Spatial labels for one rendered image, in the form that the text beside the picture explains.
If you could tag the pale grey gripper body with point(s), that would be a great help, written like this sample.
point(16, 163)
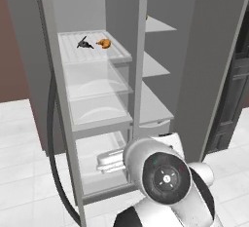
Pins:
point(108, 162)

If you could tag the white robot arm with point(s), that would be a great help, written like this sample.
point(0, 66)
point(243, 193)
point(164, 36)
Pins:
point(167, 179)

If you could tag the white freezer bottom bin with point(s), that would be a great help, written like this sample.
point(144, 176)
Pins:
point(97, 179)

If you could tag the clear freezer drawer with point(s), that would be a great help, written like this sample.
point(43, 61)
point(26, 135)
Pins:
point(97, 114)
point(94, 81)

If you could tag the white fridge crisper drawer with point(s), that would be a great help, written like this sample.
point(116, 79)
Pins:
point(154, 128)

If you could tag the grey fridge shelf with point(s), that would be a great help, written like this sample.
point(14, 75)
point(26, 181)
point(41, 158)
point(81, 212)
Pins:
point(152, 107)
point(152, 67)
point(155, 25)

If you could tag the grey fridge freezer cabinet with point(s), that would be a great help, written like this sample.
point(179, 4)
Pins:
point(139, 75)

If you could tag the white ribbed freezer shelf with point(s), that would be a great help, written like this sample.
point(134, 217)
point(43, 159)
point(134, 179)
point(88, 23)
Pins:
point(97, 54)

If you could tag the dark frozen fish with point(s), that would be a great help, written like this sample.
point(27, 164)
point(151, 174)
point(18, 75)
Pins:
point(84, 44)

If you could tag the grey fridge door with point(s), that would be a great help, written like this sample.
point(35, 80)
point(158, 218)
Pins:
point(207, 58)

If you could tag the grey freezer door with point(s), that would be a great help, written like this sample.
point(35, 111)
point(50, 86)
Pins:
point(29, 42)

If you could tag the orange croissant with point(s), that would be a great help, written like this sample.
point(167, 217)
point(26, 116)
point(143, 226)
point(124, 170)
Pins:
point(103, 43)

